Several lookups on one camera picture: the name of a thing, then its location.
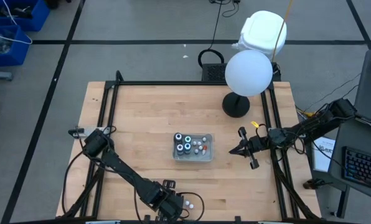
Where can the grey flat panel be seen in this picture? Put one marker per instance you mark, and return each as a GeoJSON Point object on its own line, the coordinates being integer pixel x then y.
{"type": "Point", "coordinates": [369, 93]}

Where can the black floor object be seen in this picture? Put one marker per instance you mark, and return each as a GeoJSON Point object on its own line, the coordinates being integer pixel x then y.
{"type": "Point", "coordinates": [53, 3]}

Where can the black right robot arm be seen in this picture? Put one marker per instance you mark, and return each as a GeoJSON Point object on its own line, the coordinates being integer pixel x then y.
{"type": "Point", "coordinates": [310, 126]}

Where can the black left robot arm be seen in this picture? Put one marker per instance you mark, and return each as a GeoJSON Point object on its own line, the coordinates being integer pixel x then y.
{"type": "Point", "coordinates": [123, 171]}

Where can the black tool parts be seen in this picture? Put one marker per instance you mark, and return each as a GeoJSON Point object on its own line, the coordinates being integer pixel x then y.
{"type": "Point", "coordinates": [20, 12]}

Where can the grey plastic tray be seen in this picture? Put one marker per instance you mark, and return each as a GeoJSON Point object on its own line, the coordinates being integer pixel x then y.
{"type": "Point", "coordinates": [208, 157]}

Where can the black table clamp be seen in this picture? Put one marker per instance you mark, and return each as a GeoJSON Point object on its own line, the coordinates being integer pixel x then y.
{"type": "Point", "coordinates": [237, 219]}
{"type": "Point", "coordinates": [147, 218]}

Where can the black aluminium table frame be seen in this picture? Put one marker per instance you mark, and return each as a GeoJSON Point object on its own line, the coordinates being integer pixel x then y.
{"type": "Point", "coordinates": [173, 83]}

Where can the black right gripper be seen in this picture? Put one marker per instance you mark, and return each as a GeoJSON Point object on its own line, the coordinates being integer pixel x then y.
{"type": "Point", "coordinates": [257, 144]}

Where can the blue plastic storage bin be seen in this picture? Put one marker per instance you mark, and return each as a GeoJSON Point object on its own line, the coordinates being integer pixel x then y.
{"type": "Point", "coordinates": [37, 18]}
{"type": "Point", "coordinates": [17, 57]}

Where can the white printed paper sheet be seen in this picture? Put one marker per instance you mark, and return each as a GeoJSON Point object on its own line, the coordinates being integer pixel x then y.
{"type": "Point", "coordinates": [325, 158]}

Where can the grey desk top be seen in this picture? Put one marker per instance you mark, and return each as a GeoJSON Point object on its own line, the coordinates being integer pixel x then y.
{"type": "Point", "coordinates": [353, 137]}

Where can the large green-tipped coloring bottle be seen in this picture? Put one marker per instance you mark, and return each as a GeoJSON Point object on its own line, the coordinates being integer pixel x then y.
{"type": "Point", "coordinates": [188, 138]}

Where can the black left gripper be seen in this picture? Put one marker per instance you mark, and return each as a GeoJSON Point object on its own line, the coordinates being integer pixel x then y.
{"type": "Point", "coordinates": [163, 202]}

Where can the black vented box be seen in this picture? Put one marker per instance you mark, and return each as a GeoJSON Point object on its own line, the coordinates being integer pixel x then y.
{"type": "Point", "coordinates": [213, 72]}

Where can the black desk leg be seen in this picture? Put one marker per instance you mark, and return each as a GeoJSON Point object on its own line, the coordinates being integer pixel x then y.
{"type": "Point", "coordinates": [342, 202]}

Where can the brown floor object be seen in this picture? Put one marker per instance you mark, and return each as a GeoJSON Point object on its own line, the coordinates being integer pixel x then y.
{"type": "Point", "coordinates": [310, 184]}

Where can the black backlit keyboard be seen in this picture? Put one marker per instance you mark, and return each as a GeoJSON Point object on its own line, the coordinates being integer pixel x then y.
{"type": "Point", "coordinates": [363, 168]}

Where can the white globe lamp black base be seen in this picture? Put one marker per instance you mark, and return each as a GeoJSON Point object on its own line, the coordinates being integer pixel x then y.
{"type": "Point", "coordinates": [247, 73]}

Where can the white lidded bucket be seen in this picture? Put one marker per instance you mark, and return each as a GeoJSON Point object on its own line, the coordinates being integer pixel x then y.
{"type": "Point", "coordinates": [260, 31]}

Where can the large black-tipped coloring bottle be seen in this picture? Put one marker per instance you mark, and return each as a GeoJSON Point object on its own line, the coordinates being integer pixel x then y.
{"type": "Point", "coordinates": [178, 137]}

